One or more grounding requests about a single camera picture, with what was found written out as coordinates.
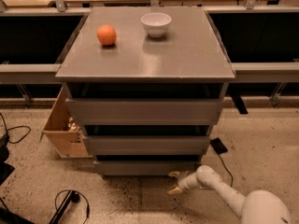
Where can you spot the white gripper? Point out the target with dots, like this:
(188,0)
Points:
(182,182)

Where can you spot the grey bottom drawer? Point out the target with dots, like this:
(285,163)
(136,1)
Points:
(142,165)

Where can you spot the grey drawer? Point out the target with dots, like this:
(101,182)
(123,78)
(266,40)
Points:
(146,139)
(142,165)
(145,111)

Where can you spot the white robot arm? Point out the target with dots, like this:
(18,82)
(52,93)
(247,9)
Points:
(258,207)

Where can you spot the grey middle drawer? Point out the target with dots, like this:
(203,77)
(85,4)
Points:
(146,139)

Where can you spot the grey drawer cabinet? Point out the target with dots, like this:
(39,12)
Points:
(146,105)

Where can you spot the grey top drawer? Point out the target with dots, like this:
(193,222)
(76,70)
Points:
(145,111)

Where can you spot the brown cardboard box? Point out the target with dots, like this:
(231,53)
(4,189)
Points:
(65,136)

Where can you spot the white ceramic bowl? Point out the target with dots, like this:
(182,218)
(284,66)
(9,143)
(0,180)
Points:
(155,23)

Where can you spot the orange ball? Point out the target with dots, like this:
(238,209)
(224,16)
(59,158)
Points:
(106,35)

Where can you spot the black power adapter with cable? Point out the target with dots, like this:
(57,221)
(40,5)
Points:
(220,149)

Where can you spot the black stand with cable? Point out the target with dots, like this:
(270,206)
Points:
(71,196)

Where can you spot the grey metal rail frame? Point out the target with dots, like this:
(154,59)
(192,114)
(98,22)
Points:
(28,70)

